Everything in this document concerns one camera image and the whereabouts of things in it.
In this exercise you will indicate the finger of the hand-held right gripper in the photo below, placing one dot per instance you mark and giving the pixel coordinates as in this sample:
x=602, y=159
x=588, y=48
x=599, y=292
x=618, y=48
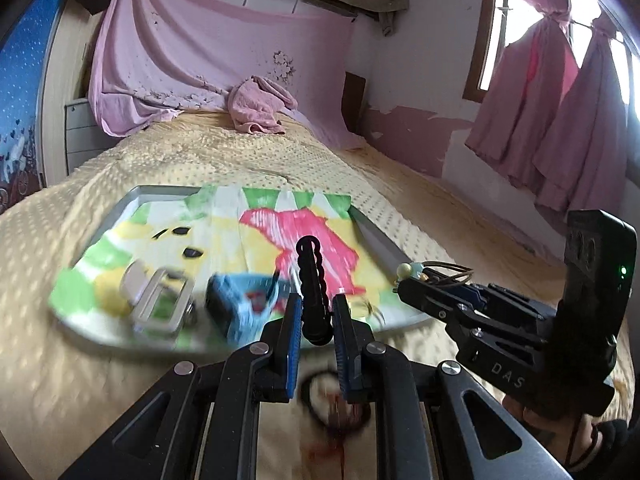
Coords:
x=430, y=300
x=505, y=302

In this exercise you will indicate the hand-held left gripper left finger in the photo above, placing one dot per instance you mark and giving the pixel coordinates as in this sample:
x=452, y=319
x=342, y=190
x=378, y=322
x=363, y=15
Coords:
x=294, y=345

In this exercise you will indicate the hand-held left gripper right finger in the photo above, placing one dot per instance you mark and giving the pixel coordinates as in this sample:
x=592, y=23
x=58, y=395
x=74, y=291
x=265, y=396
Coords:
x=342, y=345

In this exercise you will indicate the blue smartwatch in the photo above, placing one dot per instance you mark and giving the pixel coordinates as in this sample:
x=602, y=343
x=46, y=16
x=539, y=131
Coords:
x=240, y=305

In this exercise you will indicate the grey shallow tray box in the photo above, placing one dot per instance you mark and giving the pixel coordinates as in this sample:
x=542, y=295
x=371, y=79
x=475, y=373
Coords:
x=380, y=240

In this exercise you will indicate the beige hair claw clip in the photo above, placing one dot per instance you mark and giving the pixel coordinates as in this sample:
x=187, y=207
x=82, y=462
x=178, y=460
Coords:
x=157, y=300

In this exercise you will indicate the person's right hand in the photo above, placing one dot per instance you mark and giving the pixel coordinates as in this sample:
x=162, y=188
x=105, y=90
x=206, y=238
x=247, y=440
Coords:
x=555, y=435

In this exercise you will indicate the pink towel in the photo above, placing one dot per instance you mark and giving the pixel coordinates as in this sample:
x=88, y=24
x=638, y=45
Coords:
x=257, y=105

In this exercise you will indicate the white drawer cabinet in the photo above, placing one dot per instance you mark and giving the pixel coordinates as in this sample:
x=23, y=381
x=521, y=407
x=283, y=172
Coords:
x=82, y=135

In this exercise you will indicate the pink hanging sheet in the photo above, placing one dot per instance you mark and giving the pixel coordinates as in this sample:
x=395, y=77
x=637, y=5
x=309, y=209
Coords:
x=200, y=45

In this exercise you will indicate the light wooden wardrobe panel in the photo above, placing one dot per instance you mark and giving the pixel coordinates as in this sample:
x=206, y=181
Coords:
x=57, y=85

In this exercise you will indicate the blue dotted printed curtain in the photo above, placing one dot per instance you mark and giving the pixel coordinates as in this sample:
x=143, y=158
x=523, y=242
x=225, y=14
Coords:
x=30, y=90

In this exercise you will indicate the brown wall board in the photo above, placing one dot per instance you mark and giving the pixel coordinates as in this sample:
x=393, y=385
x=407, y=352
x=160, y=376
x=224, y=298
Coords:
x=355, y=102

